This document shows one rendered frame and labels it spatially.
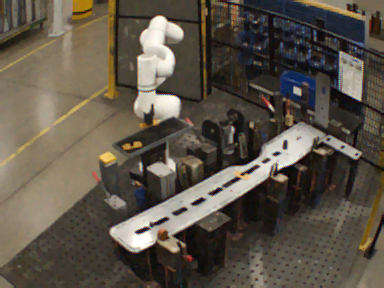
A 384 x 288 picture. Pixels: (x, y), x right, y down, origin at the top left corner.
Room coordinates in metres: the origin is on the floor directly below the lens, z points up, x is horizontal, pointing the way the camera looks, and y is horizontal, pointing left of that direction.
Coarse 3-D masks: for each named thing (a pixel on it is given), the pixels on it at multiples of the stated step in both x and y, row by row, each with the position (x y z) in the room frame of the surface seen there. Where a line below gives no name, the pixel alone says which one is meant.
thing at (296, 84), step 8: (288, 72) 2.80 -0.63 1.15; (296, 72) 2.79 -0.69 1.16; (280, 80) 2.70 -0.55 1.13; (288, 80) 2.66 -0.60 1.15; (296, 80) 2.79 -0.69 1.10; (304, 80) 2.75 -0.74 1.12; (312, 80) 2.71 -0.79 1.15; (280, 88) 2.70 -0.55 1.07; (288, 88) 2.66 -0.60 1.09; (296, 88) 2.62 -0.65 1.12; (312, 88) 2.54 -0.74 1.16; (296, 96) 2.62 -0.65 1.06; (312, 96) 2.54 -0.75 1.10; (312, 104) 2.54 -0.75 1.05
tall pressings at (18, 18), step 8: (8, 0) 8.88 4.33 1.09; (16, 0) 8.87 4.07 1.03; (24, 0) 8.92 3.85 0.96; (32, 0) 9.33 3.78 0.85; (8, 8) 8.87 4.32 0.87; (16, 8) 8.85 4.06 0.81; (24, 8) 8.90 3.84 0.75; (32, 8) 9.34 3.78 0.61; (8, 16) 8.87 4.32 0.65; (16, 16) 8.84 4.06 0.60; (24, 16) 9.03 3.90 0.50; (32, 16) 9.32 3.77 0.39; (0, 24) 8.62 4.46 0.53; (8, 24) 8.88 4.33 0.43; (16, 24) 8.81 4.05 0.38; (0, 32) 8.60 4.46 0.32
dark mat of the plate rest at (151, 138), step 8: (168, 120) 2.10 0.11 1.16; (176, 120) 2.10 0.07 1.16; (152, 128) 2.03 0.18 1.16; (160, 128) 2.03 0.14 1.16; (168, 128) 2.02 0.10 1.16; (176, 128) 2.02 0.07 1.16; (184, 128) 2.02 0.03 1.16; (136, 136) 1.96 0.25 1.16; (144, 136) 1.96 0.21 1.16; (152, 136) 1.95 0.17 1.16; (160, 136) 1.95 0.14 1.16; (120, 144) 1.89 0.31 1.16; (144, 144) 1.89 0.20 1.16; (128, 152) 1.82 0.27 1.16
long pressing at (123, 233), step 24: (264, 144) 2.14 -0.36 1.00; (288, 144) 2.14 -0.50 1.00; (240, 168) 1.93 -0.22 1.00; (264, 168) 1.92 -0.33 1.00; (192, 192) 1.75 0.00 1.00; (240, 192) 1.75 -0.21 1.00; (144, 216) 1.58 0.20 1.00; (168, 216) 1.58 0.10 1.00; (192, 216) 1.58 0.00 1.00; (120, 240) 1.40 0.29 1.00; (144, 240) 1.41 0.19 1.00
